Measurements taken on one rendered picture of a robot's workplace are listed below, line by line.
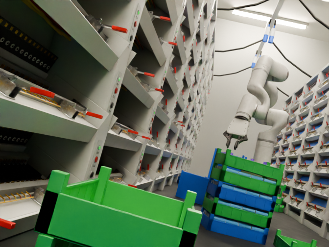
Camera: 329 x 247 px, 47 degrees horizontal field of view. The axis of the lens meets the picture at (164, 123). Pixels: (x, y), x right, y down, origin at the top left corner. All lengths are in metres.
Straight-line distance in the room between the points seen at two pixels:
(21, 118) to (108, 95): 0.41
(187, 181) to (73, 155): 1.97
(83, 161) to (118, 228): 0.56
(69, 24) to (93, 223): 0.40
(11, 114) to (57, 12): 0.20
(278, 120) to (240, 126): 0.70
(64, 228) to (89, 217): 0.04
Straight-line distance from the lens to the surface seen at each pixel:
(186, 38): 2.52
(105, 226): 0.50
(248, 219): 1.93
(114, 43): 1.07
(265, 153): 2.68
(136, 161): 1.72
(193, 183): 2.92
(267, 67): 2.29
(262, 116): 2.09
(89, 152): 1.03
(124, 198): 0.79
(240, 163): 1.88
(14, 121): 0.66
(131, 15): 1.09
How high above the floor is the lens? 0.30
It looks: 4 degrees up
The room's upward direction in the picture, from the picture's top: 16 degrees clockwise
